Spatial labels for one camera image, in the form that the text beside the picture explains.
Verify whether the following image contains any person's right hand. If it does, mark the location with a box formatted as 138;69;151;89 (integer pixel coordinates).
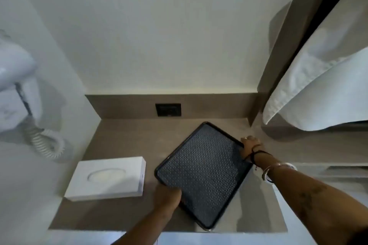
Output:
239;135;263;163

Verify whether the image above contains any person's left hand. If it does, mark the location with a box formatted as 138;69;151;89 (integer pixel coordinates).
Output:
153;182;182;213

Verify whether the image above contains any black textured tray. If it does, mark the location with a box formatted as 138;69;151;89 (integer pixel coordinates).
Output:
155;122;254;231

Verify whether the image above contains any white hanging bathrobe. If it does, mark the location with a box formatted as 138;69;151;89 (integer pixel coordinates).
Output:
262;0;368;132

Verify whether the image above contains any white tissue box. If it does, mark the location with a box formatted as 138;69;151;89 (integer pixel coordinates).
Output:
64;156;146;202

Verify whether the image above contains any black string bracelet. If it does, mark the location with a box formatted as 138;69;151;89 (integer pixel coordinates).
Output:
251;144;272;171

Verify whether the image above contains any silver bangle bracelet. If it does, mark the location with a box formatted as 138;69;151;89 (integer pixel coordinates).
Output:
262;162;298;184

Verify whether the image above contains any black wall power outlet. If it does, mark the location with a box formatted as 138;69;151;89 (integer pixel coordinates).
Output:
155;103;182;117

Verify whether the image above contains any grey coiled hair dryer cord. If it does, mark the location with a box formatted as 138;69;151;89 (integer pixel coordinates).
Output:
14;82;66;160

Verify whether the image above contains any white wall-mounted hair dryer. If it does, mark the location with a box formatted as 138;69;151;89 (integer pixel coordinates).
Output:
0;30;44;136

